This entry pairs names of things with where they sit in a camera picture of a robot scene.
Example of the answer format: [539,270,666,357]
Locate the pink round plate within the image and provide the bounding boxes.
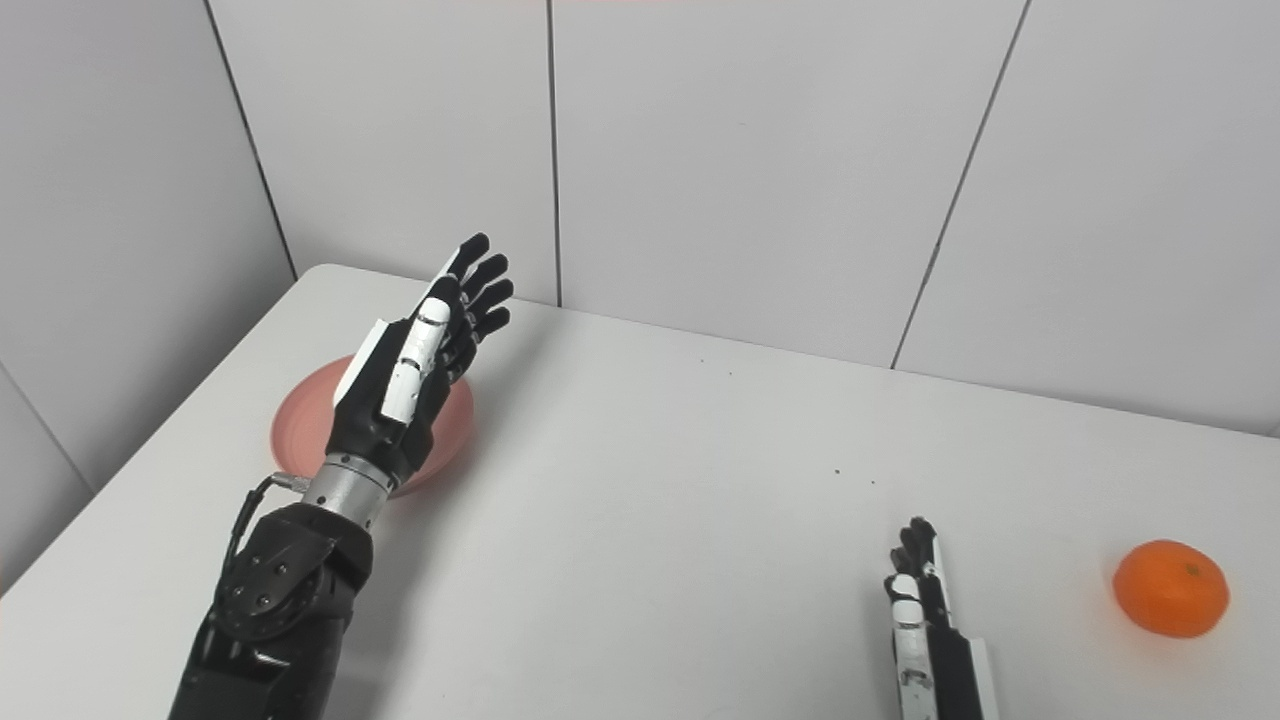
[270,355,476,498]

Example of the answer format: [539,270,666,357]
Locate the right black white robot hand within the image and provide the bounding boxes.
[884,517,1001,720]

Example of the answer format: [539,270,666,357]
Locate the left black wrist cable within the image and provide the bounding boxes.
[222,474,311,601]

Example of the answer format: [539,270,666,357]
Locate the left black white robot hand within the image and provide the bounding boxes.
[325,233,515,487]

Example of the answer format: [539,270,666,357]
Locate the orange fruit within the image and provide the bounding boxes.
[1113,540,1231,639]

